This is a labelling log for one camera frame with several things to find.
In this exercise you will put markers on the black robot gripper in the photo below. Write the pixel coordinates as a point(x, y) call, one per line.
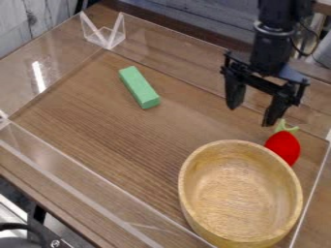
point(286, 85)

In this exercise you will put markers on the red toy strawberry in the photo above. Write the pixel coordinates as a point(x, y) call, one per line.
point(284, 143)

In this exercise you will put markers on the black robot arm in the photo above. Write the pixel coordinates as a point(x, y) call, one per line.
point(266, 70)

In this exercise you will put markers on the green rectangular block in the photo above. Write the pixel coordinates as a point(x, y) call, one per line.
point(140, 87)

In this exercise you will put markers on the round wooden bowl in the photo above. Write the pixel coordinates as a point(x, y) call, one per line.
point(241, 194)

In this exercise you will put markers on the gold metal chair frame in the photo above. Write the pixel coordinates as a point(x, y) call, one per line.
point(313, 29)

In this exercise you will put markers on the clear acrylic tray enclosure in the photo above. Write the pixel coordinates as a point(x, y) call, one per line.
point(96, 158)

